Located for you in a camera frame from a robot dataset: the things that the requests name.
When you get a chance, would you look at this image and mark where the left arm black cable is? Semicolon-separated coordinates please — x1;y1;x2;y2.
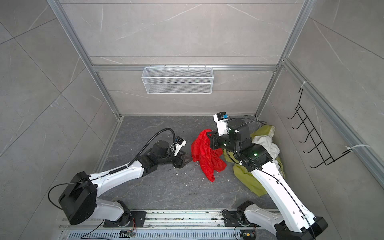
47;127;177;211

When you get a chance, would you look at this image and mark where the olive green cloth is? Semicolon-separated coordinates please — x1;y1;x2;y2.
223;125;285;197

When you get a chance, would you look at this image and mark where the white cloth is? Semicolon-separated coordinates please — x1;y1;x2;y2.
252;136;280;165

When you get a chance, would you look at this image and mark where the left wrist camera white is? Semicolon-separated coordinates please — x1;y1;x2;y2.
170;137;187;157

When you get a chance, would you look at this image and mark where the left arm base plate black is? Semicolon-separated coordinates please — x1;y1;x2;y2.
103;211;147;228

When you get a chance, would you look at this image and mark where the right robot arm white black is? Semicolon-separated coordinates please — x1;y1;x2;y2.
207;112;328;240

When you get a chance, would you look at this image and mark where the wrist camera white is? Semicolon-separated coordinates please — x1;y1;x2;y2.
213;112;229;136
170;137;187;157

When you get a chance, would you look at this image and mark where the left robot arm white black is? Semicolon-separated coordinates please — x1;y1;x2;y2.
59;138;192;227

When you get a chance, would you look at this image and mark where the white wire mesh basket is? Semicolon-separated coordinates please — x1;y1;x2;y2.
142;67;214;95

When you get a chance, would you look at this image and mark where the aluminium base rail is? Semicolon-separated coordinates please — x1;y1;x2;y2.
53;210;276;240

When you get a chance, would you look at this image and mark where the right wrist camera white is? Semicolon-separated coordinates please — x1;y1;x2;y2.
213;112;229;136

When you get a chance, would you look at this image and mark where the red cloth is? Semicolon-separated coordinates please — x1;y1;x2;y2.
191;129;227;182

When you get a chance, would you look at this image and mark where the black wire hook rack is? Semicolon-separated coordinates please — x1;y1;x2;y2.
287;89;352;169

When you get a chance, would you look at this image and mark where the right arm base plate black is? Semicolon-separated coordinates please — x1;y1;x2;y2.
221;209;249;227

